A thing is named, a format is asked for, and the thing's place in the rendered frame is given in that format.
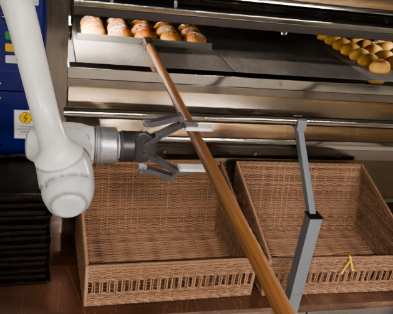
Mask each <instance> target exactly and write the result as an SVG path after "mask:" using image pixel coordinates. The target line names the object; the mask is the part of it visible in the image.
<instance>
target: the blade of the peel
mask: <svg viewBox="0 0 393 314"><path fill-rule="evenodd" d="M81 19H82V18H75V29H76V36H77V40H90V41H99V42H115V43H124V44H140V45H143V44H142V42H143V38H141V37H133V36H132V37H126V36H110V35H107V31H106V28H105V32H106V35H102V34H87V33H81V29H80V27H81V25H80V21H81ZM104 27H105V26H104ZM152 40H153V42H154V45H155V46H164V47H181V48H189V49H205V50H211V48H212V43H211V42H210V41H209V40H208V39H206V43H204V42H189V41H180V40H165V39H152Z"/></svg>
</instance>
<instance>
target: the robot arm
mask: <svg viewBox="0 0 393 314"><path fill-rule="evenodd" d="M0 5H1V8H2V11H3V14H4V17H5V20H6V24H7V28H8V30H9V34H10V37H11V42H12V46H13V49H14V53H15V56H16V60H17V65H18V68H19V72H20V75H21V80H22V84H23V87H24V91H25V94H26V98H27V103H28V105H29V110H30V113H31V118H32V122H33V125H34V126H31V127H30V128H29V129H28V132H27V134H26V139H25V154H26V158H27V159H28V160H30V161H32V162H34V164H35V167H36V173H37V180H38V185H39V189H40V190H41V195H42V200H43V201H44V204H45V205H46V207H47V208H48V210H49V211H50V212H51V213H52V214H53V215H55V216H57V217H66V218H68V217H75V216H78V215H79V214H82V213H83V212H85V211H86V209H87V208H88V207H89V206H90V204H91V202H92V198H93V196H94V189H95V182H94V170H93V167H92V164H116V163H117V159H119V161H123V162H133V161H136V162H138V166H137V168H138V172H139V173H140V174H151V175H153V176H157V177H159V178H163V179H167V180H169V181H176V177H177V176H178V175H179V174H191V173H192V172H206V171H205V169H204V167H203V165H202V164H177V166H174V165H173V164H171V163H169V162H168V161H166V160H165V159H163V158H161V157H160V156H159V155H157V149H156V148H157V145H158V143H157V142H158V141H160V140H161V139H162V138H164V137H166V136H168V135H170V134H172V133H174V132H176V131H178V130H180V129H182V128H184V130H185V131H213V128H212V127H211V125H209V124H198V122H197V121H196V120H184V117H183V115H182V113H181V112H178V113H173V114H170V115H165V116H162V117H158V118H153V119H147V118H144V119H142V123H143V124H142V129H141V130H140V131H127V130H121V131H119V133H118V130H117V128H116V127H104V126H89V125H85V124H82V123H74V122H62V120H61V116H60V114H59V110H58V107H57V102H56V97H55V93H54V88H53V84H52V79H51V74H50V71H49V65H48V62H47V57H46V51H45V48H44V43H43V39H42V34H41V28H40V25H39V21H38V18H37V13H36V8H35V5H34V1H33V0H0ZM169 123H172V124H170V125H168V126H166V127H164V128H162V129H160V130H158V131H154V132H152V133H149V132H148V131H147V130H148V129H151V128H153V127H157V126H162V125H166V124H169ZM147 160H150V161H153V162H154V163H157V164H159V165H160V166H162V167H163V168H165V169H167V170H169V171H170V172H169V171H165V170H162V169H159V168H155V167H153V166H149V165H146V164H145V163H144V162H146V161H147Z"/></svg>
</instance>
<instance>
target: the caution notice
mask: <svg viewBox="0 0 393 314"><path fill-rule="evenodd" d="M31 126H34V125H33V122H32V118H31V113H30V110H14V138H25V139H26V134H27V132H28V129H29V128H30V127H31Z"/></svg>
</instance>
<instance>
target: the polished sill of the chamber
mask: <svg viewBox="0 0 393 314"><path fill-rule="evenodd" d="M166 70H167V72H168V74H169V76H170V78H171V80H172V82H173V83H176V84H188V85H211V86H222V87H245V88H268V89H280V90H302V91H314V92H337V93H360V94H371V95H393V82H385V81H373V80H354V79H343V78H324V77H303V76H293V75H273V74H254V73H243V72H223V71H212V70H193V69H173V68H166ZM67 78H74V79H97V80H119V81H131V82H153V83H163V82H162V80H161V78H160V76H159V74H158V72H157V70H156V68H155V67H142V66H132V65H112V64H92V63H82V62H67Z"/></svg>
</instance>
